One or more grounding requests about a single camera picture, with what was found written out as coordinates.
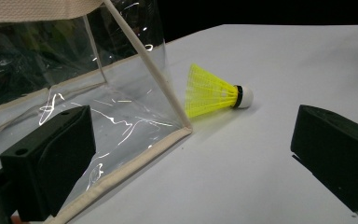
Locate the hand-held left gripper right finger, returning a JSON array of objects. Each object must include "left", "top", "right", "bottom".
[{"left": 290, "top": 104, "right": 358, "bottom": 221}]

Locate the yellow shuttlecock white cork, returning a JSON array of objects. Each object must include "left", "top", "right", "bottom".
[{"left": 185, "top": 63, "right": 255, "bottom": 119}]

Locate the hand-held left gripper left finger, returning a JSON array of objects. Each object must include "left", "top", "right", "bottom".
[{"left": 0, "top": 105, "right": 97, "bottom": 222}]

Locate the clear plastic bag beige trim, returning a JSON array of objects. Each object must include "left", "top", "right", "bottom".
[{"left": 0, "top": 0, "right": 194, "bottom": 224}]

